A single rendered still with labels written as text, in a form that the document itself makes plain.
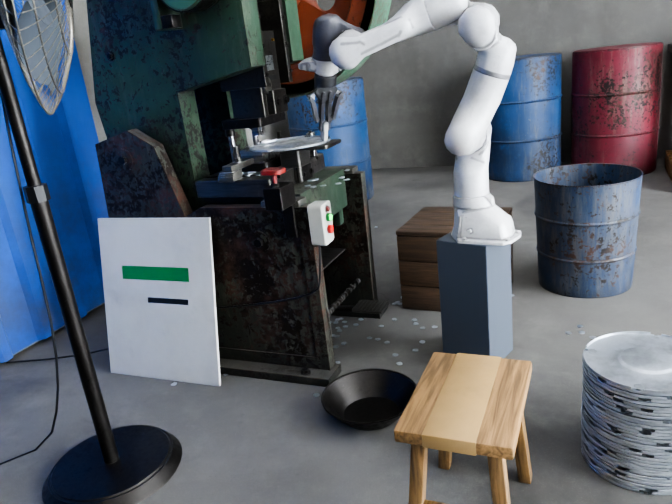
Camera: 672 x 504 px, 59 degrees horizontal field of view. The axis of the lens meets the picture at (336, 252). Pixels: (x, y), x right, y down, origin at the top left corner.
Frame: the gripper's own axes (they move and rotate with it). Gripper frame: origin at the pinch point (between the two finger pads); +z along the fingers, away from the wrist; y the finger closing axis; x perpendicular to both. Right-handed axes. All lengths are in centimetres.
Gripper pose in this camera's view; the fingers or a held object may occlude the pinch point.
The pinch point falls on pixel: (324, 130)
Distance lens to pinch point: 211.8
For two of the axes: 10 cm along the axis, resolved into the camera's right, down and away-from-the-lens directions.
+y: 9.1, -2.2, 3.6
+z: -0.3, 8.1, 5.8
